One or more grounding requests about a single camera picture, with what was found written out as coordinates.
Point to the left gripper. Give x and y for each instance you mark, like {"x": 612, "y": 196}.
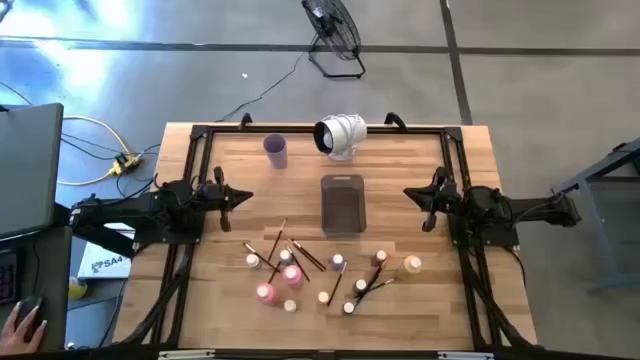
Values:
{"x": 212, "y": 197}

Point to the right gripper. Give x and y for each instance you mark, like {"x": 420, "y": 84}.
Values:
{"x": 450, "y": 197}

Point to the white paint bottle black label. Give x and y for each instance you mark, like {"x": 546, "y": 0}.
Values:
{"x": 290, "y": 305}
{"x": 253, "y": 261}

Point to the large yellow-orange paint bottle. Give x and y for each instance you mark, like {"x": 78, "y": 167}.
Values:
{"x": 411, "y": 264}

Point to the red paint bottle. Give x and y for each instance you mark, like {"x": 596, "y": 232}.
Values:
{"x": 380, "y": 257}

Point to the large pink paint bottle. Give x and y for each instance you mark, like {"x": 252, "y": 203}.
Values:
{"x": 267, "y": 293}
{"x": 293, "y": 276}

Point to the green paint bottle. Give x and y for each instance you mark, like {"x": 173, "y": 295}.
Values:
{"x": 359, "y": 285}

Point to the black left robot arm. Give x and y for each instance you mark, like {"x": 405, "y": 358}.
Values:
{"x": 125, "y": 207}

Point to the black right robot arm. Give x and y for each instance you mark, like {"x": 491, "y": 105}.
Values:
{"x": 525, "y": 207}

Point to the teal paint bottle black label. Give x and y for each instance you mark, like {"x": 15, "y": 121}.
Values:
{"x": 286, "y": 256}

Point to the light blue paint bottle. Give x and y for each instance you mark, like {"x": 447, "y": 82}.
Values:
{"x": 338, "y": 261}

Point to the small yellow paint bottle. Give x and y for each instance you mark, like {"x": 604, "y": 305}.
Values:
{"x": 323, "y": 297}

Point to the dark purple paint bottle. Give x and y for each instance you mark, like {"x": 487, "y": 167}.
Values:
{"x": 348, "y": 307}

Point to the lilac plastic cup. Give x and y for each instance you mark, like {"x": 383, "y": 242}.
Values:
{"x": 276, "y": 150}

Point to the grey translucent plastic bin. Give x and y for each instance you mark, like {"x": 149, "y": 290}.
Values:
{"x": 343, "y": 205}

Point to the white desk lamp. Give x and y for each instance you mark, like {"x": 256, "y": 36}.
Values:
{"x": 345, "y": 132}

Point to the yellow power strip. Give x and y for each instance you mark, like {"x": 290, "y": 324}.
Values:
{"x": 125, "y": 164}

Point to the black pencil near yellow bottle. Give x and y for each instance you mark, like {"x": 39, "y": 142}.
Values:
{"x": 337, "y": 283}

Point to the white cardboard box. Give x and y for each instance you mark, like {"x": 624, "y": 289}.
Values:
{"x": 107, "y": 260}

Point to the silver aluminium bar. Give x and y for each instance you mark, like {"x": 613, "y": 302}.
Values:
{"x": 185, "y": 354}
{"x": 465, "y": 355}

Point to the grey-blue metal cart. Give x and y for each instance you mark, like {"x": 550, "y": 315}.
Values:
{"x": 600, "y": 175}

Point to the small yellow object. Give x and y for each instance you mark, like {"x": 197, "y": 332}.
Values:
{"x": 77, "y": 289}

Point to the black floor fan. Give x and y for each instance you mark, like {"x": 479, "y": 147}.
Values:
{"x": 332, "y": 25}

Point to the dark grey desk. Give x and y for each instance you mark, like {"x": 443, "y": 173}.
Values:
{"x": 50, "y": 280}

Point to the grey monitor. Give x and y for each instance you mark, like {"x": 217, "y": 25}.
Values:
{"x": 27, "y": 165}

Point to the black computer mouse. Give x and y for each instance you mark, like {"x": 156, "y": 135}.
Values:
{"x": 30, "y": 304}

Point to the black keyboard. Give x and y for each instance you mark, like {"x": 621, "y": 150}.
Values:
{"x": 7, "y": 277}

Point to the person's hand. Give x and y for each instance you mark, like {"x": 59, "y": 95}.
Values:
{"x": 17, "y": 337}

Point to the black aluminium table frame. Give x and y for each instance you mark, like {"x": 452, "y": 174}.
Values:
{"x": 300, "y": 129}

